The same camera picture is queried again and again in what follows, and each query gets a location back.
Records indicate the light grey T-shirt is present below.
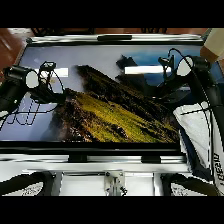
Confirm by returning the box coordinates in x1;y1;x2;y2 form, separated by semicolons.
172;101;224;169

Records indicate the silver frame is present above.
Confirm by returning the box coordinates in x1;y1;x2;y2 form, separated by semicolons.
0;33;224;197

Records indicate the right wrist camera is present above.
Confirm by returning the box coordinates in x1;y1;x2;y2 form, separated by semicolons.
157;55;176;80

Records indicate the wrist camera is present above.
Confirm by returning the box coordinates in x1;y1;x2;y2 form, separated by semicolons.
157;55;176;80
38;60;59;83

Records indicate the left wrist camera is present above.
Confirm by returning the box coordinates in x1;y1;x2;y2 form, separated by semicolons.
38;60;59;83

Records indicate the black cable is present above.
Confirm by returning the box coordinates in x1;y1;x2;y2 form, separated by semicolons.
167;47;188;66

